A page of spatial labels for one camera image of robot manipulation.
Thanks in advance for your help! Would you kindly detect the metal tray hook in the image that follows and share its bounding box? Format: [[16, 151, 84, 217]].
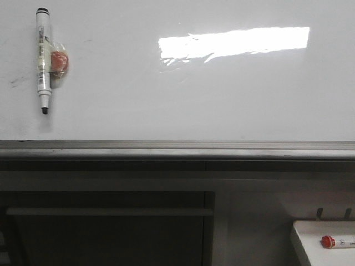
[[344, 208, 352, 221], [316, 208, 323, 221]]

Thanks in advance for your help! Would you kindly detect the grey aluminium whiteboard ledge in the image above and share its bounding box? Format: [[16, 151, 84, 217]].
[[1, 140, 354, 161]]

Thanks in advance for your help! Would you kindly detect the white whiteboard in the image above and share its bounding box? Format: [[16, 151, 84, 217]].
[[1, 1, 354, 141]]

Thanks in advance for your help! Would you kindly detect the red capped white marker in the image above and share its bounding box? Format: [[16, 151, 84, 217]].
[[321, 235, 355, 249]]

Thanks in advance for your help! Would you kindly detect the white black whiteboard marker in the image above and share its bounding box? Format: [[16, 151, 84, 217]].
[[36, 7, 52, 115]]

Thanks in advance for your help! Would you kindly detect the red round magnet taped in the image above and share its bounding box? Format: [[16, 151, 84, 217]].
[[50, 42, 69, 79]]

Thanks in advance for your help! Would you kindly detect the right metal tray hook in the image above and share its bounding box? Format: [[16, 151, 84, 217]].
[[344, 208, 352, 221]]

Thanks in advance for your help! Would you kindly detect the white marker tray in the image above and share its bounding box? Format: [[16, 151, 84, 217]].
[[290, 221, 354, 265]]

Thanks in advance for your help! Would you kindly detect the dark cabinet with white bar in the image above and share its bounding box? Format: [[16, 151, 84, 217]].
[[1, 191, 215, 265]]

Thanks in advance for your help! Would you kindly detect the left metal tray hook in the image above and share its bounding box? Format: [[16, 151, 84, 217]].
[[316, 208, 323, 221]]

